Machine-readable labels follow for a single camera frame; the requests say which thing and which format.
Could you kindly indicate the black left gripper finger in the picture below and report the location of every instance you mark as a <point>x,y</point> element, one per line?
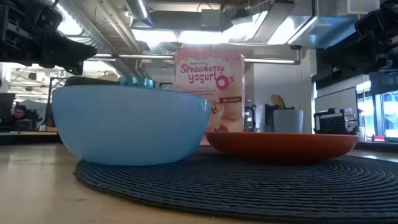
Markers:
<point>65,51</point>

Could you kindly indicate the teal glass tumbler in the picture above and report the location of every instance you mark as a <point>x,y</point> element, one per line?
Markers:
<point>136,81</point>

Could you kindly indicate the tan bagel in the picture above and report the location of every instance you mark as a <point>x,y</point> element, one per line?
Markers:
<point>277,101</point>

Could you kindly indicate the pink strawberry yogurt cereal box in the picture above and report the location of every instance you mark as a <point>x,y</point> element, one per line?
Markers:
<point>208,77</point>

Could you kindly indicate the black toaster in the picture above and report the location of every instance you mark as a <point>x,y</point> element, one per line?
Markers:
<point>90,81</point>

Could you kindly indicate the silver horizontal bar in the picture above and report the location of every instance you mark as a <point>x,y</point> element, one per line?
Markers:
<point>140,56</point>

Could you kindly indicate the person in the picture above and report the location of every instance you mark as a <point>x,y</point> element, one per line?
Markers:
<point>20,112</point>

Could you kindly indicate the black monitor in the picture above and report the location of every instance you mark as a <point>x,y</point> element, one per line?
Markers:
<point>7,109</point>

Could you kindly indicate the light blue bowl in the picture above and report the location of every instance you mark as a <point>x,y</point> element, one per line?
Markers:
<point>130,124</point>

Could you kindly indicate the black perforated equipment box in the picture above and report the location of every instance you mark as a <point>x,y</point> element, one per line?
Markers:
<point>332,123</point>

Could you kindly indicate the blue grey mug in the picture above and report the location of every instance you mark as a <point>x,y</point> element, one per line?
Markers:
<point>287,121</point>

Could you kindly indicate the orange plate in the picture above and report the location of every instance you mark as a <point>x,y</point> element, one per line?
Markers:
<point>280,146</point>

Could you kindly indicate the black coffee machine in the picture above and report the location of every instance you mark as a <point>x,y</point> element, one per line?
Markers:
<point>250,118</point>

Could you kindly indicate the dark woven round placemat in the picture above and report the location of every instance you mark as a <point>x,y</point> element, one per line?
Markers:
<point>248,186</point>

